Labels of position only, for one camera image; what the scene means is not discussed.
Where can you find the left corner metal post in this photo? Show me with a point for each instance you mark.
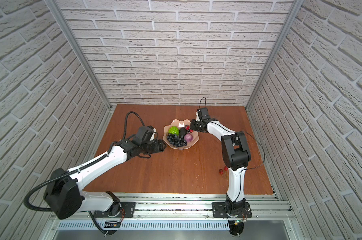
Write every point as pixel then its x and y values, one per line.
pixel 70 36

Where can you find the red cherry pair right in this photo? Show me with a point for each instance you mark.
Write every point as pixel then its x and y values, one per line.
pixel 224 171

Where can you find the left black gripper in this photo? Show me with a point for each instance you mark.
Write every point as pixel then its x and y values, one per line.
pixel 161 145

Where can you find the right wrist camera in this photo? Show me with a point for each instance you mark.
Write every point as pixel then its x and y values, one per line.
pixel 202 114

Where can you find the purple fake onion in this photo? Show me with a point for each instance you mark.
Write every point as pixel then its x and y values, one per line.
pixel 188 137

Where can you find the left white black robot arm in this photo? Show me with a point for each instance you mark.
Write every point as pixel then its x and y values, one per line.
pixel 65 195

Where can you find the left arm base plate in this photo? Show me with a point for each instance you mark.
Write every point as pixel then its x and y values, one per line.
pixel 116 211

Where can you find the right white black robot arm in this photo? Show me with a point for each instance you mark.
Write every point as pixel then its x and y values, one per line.
pixel 236 156

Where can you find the green bumpy fake fruit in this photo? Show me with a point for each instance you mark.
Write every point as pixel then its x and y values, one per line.
pixel 174 130

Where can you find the pink wavy fruit bowl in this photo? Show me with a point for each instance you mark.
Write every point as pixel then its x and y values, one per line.
pixel 181 124

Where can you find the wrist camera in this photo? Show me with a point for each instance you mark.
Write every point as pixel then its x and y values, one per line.
pixel 144 135
pixel 202 114

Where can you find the dark grape bunch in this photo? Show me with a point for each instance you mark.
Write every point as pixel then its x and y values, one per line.
pixel 176 141

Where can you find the aluminium rail frame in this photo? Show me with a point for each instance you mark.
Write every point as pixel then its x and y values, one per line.
pixel 151 206

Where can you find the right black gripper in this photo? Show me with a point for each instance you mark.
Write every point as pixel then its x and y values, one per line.
pixel 193 125

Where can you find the right corner metal post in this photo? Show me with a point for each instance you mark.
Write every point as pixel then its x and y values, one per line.
pixel 294 10

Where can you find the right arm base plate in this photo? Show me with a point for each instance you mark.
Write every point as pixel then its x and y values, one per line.
pixel 232 210

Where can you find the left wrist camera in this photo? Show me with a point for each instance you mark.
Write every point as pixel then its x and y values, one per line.
pixel 144 135

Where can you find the corner metal post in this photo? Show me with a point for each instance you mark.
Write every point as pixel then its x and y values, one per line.
pixel 294 10
pixel 70 36

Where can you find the dark fake avocado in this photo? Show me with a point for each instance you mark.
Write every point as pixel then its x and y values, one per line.
pixel 182 132

